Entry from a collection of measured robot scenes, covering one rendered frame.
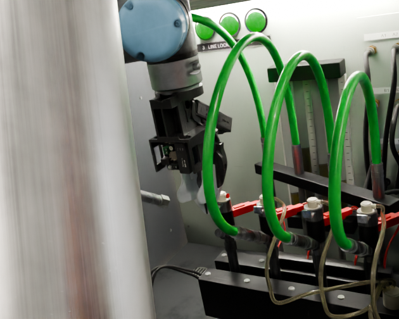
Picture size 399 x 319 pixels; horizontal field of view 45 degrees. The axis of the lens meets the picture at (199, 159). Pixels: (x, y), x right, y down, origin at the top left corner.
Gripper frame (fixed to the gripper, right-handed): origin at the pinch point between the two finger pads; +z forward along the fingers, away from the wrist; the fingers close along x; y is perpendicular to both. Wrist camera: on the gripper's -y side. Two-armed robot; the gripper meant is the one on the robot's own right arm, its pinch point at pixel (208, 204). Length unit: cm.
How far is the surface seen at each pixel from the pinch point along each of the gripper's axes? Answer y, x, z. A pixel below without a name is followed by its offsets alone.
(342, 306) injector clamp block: 0.7, 20.7, 14.9
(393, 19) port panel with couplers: -31.9, 23.9, -22.1
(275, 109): 5.7, 16.3, -17.3
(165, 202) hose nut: -0.2, -9.0, 0.5
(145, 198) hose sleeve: 3.0, -10.5, -1.8
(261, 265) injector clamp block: -6.1, 4.4, 14.9
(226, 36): -18.3, -1.8, -24.3
